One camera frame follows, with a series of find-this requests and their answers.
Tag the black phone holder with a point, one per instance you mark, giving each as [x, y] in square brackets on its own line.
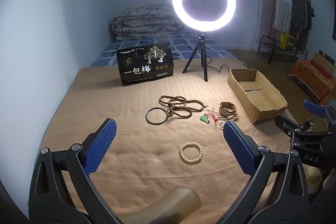
[204, 1]

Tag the black shoe rack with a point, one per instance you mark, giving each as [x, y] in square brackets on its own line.
[265, 48]

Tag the cardboard box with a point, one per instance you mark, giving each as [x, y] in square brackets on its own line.
[258, 98]

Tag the brown wrist watch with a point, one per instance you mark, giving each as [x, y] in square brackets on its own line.
[227, 108]

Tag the white bead strand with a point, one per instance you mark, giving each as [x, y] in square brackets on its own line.
[228, 117]

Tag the wooden box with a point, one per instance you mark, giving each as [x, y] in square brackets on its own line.
[323, 62]

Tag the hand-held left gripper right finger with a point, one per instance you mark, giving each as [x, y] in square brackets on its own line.
[239, 146]

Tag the black bangle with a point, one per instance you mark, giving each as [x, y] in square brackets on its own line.
[147, 116]

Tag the amber horn comb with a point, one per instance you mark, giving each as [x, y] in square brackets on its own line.
[170, 205]

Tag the blue checked bed sheet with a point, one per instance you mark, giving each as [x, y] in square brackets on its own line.
[181, 43]

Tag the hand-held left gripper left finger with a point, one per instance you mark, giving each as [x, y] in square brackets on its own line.
[102, 146]

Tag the orange cloth covered chest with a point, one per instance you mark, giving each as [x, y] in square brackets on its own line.
[309, 74]

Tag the striped hanging cloth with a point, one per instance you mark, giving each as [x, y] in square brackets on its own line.
[283, 3]

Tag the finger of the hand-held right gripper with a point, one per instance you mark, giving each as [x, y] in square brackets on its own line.
[313, 107]
[287, 123]

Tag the yellow box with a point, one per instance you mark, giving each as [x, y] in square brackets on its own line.
[286, 41]

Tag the dark hanging clothes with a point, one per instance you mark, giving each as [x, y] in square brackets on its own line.
[300, 19]

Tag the black tripod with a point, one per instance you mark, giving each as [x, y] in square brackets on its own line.
[202, 56]

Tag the folded floral quilt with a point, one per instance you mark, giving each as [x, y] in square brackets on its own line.
[147, 22]

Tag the black printed box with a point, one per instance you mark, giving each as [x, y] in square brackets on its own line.
[144, 66]

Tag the person's right hand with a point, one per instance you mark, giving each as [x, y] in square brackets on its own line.
[313, 178]

